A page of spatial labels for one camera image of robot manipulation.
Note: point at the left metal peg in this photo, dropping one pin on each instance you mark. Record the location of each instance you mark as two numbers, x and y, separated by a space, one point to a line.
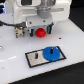
35 55

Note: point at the black-framed peg base plate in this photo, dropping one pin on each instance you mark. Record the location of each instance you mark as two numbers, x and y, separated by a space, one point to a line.
41 60

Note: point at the beige connector block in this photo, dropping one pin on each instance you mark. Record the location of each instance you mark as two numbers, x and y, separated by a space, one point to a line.
19 32

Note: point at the red gear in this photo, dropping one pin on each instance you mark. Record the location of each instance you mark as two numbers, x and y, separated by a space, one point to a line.
40 32

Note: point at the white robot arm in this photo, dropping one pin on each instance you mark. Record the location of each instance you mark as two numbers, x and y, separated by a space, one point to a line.
39 16

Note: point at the blue gear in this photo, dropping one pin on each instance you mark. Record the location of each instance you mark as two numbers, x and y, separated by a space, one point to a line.
51 54

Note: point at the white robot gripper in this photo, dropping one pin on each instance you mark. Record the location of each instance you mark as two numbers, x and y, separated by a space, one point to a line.
35 22

